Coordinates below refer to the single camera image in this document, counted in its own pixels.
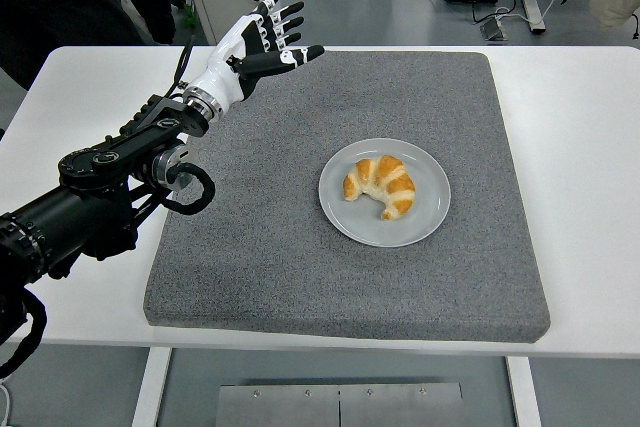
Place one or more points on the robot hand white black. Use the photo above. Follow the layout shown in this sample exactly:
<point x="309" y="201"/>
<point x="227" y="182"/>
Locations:
<point x="220" y="77"/>

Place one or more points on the croissant bread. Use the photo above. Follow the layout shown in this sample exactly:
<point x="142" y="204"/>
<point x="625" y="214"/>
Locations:
<point x="390" y="177"/>

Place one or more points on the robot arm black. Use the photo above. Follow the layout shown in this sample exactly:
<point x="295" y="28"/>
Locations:
<point x="65" y="212"/>

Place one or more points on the round grey plate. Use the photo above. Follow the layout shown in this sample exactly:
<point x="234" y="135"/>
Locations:
<point x="425" y="217"/>

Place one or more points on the small green object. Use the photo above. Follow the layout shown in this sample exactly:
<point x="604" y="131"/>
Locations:
<point x="188" y="14"/>

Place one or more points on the grey foam mat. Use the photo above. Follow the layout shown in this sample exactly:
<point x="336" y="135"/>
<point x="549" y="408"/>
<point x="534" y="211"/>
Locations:
<point x="300" y="272"/>

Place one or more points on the grey power adapter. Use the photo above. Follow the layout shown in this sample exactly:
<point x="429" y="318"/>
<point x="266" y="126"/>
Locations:
<point x="494" y="29"/>

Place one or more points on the white table leg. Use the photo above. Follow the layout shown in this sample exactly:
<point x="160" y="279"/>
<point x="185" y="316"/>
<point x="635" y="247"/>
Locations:
<point x="525" y="392"/>
<point x="150" y="387"/>

